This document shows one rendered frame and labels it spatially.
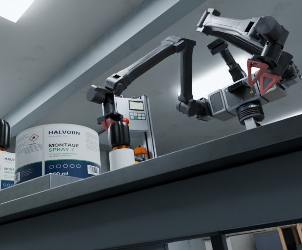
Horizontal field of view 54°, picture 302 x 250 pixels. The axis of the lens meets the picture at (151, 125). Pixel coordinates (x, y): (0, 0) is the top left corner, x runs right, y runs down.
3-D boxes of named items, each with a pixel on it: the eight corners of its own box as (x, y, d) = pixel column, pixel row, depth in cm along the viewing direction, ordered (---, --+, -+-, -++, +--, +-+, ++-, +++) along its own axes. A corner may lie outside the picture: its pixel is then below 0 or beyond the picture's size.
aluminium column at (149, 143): (153, 225, 137) (136, 97, 162) (158, 224, 141) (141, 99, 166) (162, 223, 135) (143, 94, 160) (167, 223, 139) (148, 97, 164)
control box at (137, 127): (112, 137, 154) (109, 104, 161) (142, 138, 161) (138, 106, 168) (118, 130, 145) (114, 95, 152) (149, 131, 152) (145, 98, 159)
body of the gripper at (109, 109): (114, 114, 122) (113, 98, 125) (96, 122, 127) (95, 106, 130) (124, 119, 127) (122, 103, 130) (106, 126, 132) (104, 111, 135)
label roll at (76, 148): (36, 207, 80) (36, 156, 85) (109, 196, 80) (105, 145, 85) (-5, 196, 61) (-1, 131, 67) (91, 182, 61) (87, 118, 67)
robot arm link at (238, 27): (214, 13, 136) (202, 34, 138) (205, 7, 133) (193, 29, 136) (278, 22, 99) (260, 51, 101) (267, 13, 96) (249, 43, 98)
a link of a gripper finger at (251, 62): (237, 81, 95) (249, 53, 94) (247, 88, 100) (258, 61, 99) (257, 86, 90) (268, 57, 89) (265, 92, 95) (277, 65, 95)
